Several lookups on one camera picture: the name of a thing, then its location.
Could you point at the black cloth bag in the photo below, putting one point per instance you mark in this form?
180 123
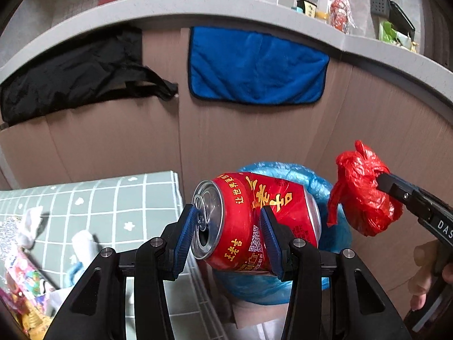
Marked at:
70 78

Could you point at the brown cabinet with grey counter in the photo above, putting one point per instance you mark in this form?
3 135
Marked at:
106 148

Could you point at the red bottle in plastic bag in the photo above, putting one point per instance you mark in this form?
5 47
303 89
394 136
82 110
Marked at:
340 9

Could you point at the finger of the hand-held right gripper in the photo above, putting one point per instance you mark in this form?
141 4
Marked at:
393 186

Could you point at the light blue wrapper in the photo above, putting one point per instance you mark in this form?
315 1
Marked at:
75 274

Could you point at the red plastic bag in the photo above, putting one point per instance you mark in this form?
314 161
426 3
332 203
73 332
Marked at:
357 191

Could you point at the red drink can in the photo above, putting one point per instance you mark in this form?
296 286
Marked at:
247 202

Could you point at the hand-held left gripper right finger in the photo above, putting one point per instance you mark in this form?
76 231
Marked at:
270 237

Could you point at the white tissue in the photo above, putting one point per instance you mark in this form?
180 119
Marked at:
30 225
85 246

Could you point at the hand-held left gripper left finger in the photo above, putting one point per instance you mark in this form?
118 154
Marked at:
185 233

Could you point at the bin with blue plastic liner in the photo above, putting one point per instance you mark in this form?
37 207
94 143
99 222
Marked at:
300 175

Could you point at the person's right hand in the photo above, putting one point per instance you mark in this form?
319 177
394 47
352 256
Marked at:
423 276

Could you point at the colourful snack packet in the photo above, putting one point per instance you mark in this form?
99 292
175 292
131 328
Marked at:
24 283

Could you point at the green vegetable bag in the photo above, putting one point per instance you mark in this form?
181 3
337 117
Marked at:
389 32

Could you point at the dark sauce bottle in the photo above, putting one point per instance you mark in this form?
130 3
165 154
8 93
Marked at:
307 5

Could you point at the green checked tablecloth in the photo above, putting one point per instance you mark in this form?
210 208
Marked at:
141 198

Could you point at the blue towel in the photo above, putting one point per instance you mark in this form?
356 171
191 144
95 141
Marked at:
254 67

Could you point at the grey utensil holder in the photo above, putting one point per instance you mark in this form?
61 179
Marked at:
379 4

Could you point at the silver glitter scouring pad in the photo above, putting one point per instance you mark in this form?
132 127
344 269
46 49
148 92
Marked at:
9 233

